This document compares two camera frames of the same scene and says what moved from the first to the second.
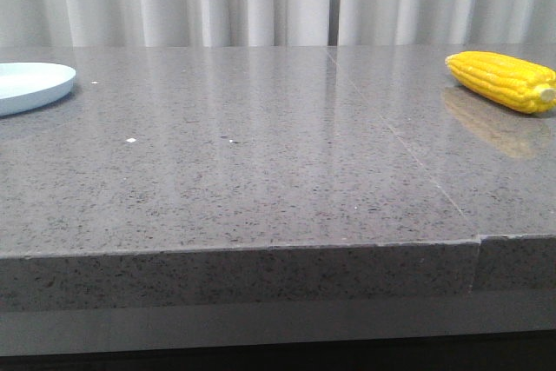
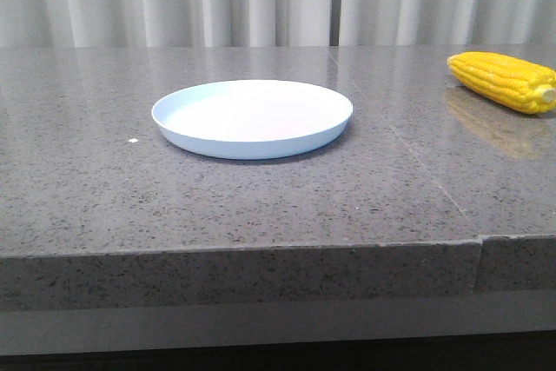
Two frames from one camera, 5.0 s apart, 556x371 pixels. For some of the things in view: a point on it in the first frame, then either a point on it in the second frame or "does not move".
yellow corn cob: (512, 82) does not move
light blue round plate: (25, 85) -> (252, 119)
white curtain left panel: (166, 0) does not move
